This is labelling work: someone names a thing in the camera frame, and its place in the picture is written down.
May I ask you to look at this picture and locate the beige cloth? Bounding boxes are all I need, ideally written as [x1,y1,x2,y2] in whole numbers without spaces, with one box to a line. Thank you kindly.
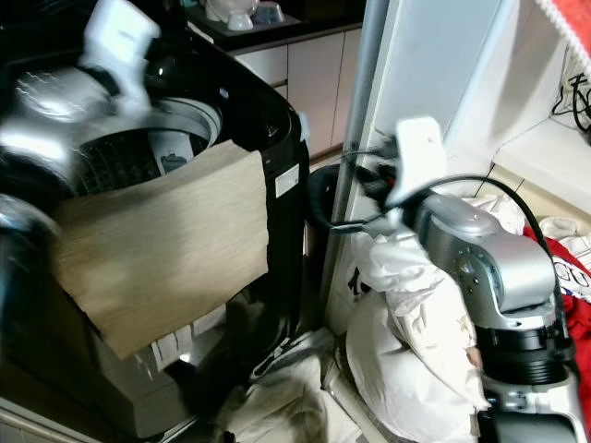
[51,142,271,362]

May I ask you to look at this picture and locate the black top-load washing machine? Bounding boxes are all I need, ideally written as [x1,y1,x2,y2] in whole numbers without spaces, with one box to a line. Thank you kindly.
[0,35,311,440]

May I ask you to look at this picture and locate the black round bin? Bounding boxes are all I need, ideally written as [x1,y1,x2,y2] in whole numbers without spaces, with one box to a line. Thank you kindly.
[307,161,344,269]

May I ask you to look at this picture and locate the beige kitchen cabinet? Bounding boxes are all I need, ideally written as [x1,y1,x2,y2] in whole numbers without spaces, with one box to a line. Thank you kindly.
[235,26,367,160]

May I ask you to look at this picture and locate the white garment pile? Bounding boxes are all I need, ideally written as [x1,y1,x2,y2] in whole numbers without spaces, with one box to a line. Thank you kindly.
[345,196,492,443]

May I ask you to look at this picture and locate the small blue bowl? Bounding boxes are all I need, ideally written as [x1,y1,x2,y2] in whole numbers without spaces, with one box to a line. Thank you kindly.
[251,2,286,27]

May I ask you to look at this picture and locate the red garment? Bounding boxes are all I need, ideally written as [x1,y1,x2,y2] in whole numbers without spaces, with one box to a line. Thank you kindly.
[521,223,591,372]

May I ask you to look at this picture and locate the white cloth on floor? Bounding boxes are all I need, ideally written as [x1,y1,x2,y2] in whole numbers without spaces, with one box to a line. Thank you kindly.
[218,351,338,443]

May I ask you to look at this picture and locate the red white fringed cloth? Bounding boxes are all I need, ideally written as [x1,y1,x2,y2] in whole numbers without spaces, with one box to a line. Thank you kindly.
[534,0,591,58]

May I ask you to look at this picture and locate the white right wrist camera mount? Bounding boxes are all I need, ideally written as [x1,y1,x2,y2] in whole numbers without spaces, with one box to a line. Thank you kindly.
[383,115,450,210]

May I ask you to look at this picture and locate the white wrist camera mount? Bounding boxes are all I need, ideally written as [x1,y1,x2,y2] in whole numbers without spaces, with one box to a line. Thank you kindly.
[383,115,450,210]
[78,0,161,117]

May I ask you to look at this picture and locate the grey door frame post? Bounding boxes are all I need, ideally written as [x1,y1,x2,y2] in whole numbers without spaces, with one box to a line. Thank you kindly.
[319,0,391,305]

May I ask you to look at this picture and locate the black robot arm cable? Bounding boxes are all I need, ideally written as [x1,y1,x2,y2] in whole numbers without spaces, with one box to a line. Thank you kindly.
[308,138,575,370]

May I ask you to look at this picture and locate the black wall cables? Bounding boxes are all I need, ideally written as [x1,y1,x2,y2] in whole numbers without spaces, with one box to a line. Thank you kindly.
[550,72,591,132]

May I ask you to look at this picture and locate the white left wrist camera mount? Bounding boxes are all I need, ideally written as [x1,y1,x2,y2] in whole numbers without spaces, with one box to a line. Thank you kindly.
[78,0,161,117]

